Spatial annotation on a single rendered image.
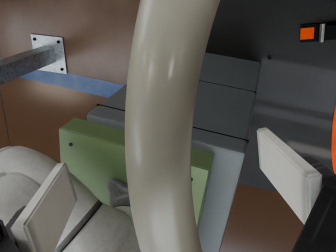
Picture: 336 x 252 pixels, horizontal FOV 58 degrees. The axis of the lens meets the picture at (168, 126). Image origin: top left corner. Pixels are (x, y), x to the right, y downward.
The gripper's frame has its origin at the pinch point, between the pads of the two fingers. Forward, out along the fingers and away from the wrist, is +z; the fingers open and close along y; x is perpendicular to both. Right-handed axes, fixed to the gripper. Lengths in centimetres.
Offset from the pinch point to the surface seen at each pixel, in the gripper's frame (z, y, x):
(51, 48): 152, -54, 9
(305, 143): 113, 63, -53
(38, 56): 142, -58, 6
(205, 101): 69, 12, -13
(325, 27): 102, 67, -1
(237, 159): 44, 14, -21
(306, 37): 107, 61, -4
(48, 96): 163, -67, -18
